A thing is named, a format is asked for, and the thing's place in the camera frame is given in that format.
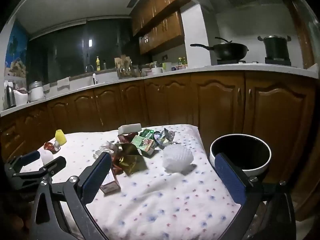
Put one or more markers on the red crumpled wrapper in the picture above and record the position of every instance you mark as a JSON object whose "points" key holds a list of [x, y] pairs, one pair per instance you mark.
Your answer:
{"points": [[123, 138]]}

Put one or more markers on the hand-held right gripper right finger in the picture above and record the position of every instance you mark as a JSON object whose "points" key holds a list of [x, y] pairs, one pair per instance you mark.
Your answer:
{"points": [[230, 180]]}

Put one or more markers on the brown wooden cabinets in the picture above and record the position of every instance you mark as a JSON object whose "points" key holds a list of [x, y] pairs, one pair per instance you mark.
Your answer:
{"points": [[175, 100], [162, 25]]}

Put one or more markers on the green crumpled wrapper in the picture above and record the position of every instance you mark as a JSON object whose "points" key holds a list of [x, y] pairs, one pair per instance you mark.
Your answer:
{"points": [[148, 133]]}

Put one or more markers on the sink faucet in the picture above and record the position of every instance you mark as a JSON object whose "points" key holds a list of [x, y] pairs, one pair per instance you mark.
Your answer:
{"points": [[89, 67]]}

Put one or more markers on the utensil holder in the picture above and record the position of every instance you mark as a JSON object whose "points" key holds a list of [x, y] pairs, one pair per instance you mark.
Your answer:
{"points": [[123, 68]]}

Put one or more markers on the dark window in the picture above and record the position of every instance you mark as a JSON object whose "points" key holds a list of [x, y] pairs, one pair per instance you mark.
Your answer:
{"points": [[62, 50]]}

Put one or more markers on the gold foil wrapper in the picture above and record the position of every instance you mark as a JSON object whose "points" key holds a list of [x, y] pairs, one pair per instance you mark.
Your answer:
{"points": [[130, 163]]}

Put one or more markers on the white canister with lid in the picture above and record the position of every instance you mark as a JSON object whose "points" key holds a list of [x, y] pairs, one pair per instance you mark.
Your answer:
{"points": [[37, 92]]}

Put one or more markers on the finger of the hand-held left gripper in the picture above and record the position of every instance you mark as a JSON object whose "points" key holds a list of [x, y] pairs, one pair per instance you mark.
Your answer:
{"points": [[53, 163], [30, 156]]}

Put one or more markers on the small pink box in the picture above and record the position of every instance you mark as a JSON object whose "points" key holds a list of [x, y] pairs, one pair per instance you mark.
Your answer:
{"points": [[111, 186]]}

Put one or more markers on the white plastic container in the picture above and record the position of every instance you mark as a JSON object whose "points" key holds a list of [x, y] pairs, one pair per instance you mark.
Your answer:
{"points": [[21, 97]]}

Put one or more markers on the white floral tablecloth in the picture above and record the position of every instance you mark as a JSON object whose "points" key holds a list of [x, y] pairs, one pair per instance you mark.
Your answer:
{"points": [[162, 205]]}

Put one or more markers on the black round trash bin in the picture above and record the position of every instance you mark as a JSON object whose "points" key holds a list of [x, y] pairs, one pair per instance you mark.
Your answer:
{"points": [[250, 155]]}

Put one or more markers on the green cup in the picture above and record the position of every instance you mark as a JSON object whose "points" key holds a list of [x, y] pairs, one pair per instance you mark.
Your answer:
{"points": [[167, 66]]}

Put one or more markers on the white crumpled tissue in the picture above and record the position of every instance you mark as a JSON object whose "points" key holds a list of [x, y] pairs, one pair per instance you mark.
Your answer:
{"points": [[106, 148]]}

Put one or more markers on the white translucent plastic piece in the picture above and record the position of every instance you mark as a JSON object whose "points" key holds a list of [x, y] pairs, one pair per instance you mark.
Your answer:
{"points": [[46, 158]]}

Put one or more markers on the white kitchen countertop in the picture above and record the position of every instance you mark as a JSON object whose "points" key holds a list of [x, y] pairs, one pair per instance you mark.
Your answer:
{"points": [[225, 68]]}

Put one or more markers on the green drink carton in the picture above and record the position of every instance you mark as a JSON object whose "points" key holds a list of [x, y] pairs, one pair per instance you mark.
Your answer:
{"points": [[142, 143]]}

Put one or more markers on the silver crumpled wrapper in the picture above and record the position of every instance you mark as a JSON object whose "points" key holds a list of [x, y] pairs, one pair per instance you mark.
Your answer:
{"points": [[166, 137]]}

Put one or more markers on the yellow bottle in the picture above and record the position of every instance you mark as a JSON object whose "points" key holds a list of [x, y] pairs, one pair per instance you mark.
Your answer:
{"points": [[98, 64]]}

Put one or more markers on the black wok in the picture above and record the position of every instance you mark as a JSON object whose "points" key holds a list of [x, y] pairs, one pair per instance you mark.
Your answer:
{"points": [[228, 50]]}

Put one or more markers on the white bowl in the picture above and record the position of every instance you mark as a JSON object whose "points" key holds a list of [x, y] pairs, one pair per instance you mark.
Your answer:
{"points": [[157, 70]]}

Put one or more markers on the wall poster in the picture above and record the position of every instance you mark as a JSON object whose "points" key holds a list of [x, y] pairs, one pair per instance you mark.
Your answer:
{"points": [[16, 52]]}

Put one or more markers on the black stock pot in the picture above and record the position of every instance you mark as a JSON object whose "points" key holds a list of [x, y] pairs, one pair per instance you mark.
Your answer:
{"points": [[275, 47]]}

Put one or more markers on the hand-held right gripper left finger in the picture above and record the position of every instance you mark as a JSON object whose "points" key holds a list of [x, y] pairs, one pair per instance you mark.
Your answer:
{"points": [[96, 177]]}

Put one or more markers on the brown wooden upper cabinets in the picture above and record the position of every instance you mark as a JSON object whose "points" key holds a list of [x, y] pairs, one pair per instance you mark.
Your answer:
{"points": [[162, 25]]}

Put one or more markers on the white foam fruit net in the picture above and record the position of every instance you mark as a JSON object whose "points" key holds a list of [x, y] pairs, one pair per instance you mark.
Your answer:
{"points": [[177, 158]]}

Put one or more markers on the brown wooden lower cabinets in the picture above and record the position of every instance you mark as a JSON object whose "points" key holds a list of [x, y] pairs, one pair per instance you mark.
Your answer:
{"points": [[175, 100]]}

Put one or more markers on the white foam block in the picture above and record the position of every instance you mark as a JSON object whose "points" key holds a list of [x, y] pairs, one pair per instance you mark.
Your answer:
{"points": [[130, 129]]}

